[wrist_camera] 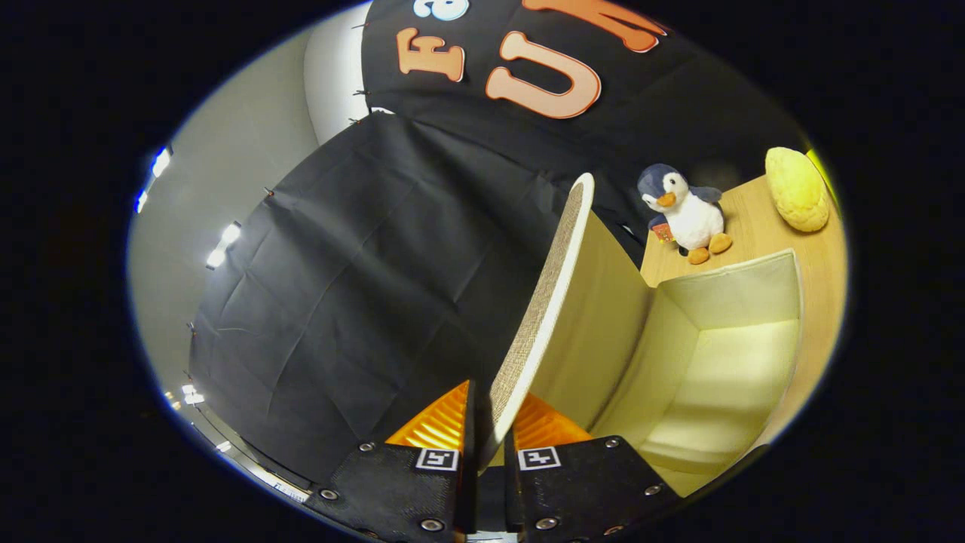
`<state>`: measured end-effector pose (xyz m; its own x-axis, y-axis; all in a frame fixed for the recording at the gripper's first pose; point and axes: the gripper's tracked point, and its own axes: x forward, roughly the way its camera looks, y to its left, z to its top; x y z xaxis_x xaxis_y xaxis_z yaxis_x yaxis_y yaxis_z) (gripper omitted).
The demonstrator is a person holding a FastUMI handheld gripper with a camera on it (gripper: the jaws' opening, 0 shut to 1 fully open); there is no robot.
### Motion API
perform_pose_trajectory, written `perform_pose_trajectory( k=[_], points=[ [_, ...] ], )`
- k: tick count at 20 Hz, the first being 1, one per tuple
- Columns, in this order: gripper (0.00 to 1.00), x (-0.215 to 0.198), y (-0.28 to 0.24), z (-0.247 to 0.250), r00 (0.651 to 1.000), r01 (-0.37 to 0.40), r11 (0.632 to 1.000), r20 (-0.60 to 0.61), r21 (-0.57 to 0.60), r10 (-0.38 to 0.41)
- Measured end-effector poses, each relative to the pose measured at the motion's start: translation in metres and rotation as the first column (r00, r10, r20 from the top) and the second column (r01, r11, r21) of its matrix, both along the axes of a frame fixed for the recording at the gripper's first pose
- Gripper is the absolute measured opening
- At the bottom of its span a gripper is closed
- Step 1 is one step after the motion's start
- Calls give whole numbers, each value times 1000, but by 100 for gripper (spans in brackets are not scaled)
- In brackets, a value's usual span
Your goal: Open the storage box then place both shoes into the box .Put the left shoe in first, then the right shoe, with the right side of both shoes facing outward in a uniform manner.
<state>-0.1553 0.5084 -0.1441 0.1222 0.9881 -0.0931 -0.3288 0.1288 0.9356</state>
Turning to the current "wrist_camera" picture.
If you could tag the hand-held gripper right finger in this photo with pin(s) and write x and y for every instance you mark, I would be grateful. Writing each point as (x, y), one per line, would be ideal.
(512, 490)

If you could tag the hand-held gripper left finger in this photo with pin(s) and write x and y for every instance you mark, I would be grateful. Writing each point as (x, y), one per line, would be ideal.
(469, 467)

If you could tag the beige fabric storage box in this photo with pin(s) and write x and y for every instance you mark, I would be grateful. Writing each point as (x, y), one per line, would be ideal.
(603, 339)

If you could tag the penguin plush toy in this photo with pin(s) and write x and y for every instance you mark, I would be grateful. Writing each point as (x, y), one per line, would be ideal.
(693, 219)

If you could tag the yellow bread-shaped plush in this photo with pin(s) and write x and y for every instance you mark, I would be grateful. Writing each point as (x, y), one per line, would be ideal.
(795, 188)

